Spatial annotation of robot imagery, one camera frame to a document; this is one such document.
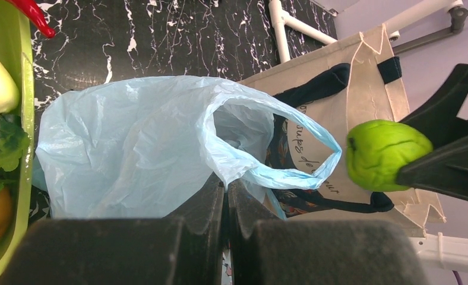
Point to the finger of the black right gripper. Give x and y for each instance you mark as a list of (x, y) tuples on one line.
[(444, 171), (437, 119)]

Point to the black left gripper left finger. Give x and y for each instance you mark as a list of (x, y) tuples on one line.
[(182, 248)]

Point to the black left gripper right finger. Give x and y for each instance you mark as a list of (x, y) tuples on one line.
[(268, 250)]

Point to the green custard apple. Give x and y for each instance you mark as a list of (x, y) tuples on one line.
[(376, 150)]

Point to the beige canvas tote bag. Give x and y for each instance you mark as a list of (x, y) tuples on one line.
[(373, 90)]

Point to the light blue plastic bag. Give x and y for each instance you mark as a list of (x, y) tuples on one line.
[(142, 147)]

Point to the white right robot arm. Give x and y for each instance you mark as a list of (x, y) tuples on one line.
[(449, 253)]

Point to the green lettuce leaf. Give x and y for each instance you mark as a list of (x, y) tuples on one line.
[(14, 143)]

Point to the red chili pepper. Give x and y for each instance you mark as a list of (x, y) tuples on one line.
[(33, 12)]

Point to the green vegetable basket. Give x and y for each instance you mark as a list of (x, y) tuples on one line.
[(16, 56)]

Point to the white pvc pipe frame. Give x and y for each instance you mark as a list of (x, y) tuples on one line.
[(280, 19)]

